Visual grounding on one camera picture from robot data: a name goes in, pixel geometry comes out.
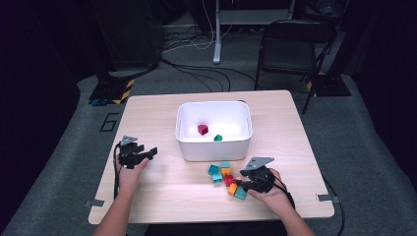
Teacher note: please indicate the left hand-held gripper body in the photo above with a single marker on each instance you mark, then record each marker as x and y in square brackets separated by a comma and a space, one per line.
[129, 155]

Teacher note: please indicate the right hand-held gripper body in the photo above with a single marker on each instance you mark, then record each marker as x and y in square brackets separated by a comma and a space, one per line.
[260, 178]

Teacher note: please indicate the teal toy block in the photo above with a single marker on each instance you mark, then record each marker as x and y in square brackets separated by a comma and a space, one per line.
[240, 194]
[213, 169]
[225, 164]

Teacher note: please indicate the orange toy block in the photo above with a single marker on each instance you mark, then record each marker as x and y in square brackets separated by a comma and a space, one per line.
[226, 171]
[232, 189]

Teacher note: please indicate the red toy block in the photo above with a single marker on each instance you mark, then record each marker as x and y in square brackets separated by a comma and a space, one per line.
[228, 180]

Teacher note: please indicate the pile of coloured toy blocks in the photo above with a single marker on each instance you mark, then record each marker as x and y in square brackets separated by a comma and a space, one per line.
[226, 177]

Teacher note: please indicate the light blue toy block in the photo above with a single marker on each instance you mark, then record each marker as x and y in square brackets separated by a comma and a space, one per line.
[217, 177]

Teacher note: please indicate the white plastic storage bin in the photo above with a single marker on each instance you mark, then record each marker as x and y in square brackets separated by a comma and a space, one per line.
[214, 149]

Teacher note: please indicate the green toy block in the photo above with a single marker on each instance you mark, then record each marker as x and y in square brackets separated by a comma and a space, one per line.
[218, 138]

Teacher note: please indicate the magenta toy block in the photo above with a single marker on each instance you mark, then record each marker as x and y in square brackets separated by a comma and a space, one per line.
[203, 129]

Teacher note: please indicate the person's left hand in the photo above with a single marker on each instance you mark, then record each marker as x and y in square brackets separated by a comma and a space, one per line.
[129, 178]

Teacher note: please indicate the person's right hand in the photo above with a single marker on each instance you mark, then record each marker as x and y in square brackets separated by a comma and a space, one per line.
[273, 200]

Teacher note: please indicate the person's dark lap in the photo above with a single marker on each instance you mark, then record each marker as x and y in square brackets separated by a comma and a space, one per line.
[216, 230]

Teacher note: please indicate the small blue object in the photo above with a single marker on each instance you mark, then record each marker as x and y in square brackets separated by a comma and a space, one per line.
[97, 102]

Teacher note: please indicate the black stand base striped edge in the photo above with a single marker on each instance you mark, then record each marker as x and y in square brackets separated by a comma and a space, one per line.
[109, 88]

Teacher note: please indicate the dark cabinet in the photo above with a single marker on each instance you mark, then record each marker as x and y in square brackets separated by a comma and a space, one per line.
[131, 32]

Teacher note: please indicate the black folding chair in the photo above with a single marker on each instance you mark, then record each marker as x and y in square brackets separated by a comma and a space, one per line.
[291, 49]

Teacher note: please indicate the white desk frame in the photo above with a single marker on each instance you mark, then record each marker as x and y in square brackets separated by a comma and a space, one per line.
[216, 32]

